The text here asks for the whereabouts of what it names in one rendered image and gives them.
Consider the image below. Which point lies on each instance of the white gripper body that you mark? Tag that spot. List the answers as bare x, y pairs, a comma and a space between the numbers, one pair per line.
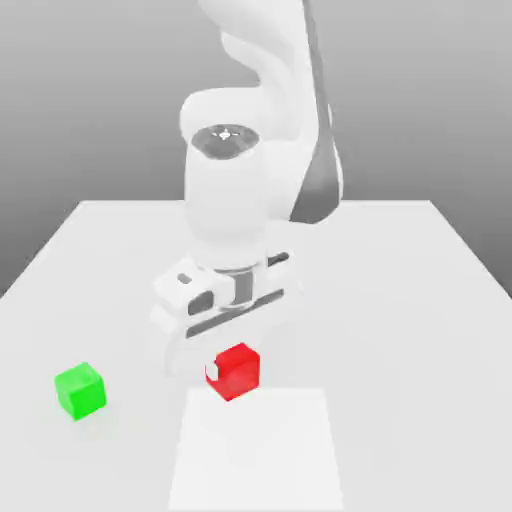
240, 320

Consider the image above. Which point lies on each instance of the small red cube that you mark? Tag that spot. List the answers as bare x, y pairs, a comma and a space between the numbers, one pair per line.
238, 374

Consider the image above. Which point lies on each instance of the small green cube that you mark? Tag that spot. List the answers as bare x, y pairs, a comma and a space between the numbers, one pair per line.
81, 392

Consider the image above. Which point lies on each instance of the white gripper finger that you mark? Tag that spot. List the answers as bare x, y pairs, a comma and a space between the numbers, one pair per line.
211, 372

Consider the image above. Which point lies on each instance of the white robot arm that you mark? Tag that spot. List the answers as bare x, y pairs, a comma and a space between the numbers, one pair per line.
224, 192

